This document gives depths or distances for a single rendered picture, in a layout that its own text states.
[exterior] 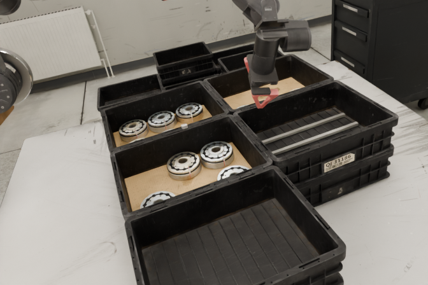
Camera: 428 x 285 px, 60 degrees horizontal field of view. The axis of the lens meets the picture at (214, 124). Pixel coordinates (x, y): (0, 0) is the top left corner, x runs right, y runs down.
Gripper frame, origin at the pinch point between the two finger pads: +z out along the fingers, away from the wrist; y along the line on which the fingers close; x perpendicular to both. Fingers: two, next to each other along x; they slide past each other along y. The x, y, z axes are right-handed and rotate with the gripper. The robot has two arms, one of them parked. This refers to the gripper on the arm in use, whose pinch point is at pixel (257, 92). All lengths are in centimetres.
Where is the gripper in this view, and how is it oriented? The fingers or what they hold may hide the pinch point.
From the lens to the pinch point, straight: 100.4
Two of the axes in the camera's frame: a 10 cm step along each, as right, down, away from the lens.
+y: -0.9, -7.8, 6.3
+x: -10.0, 0.4, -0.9
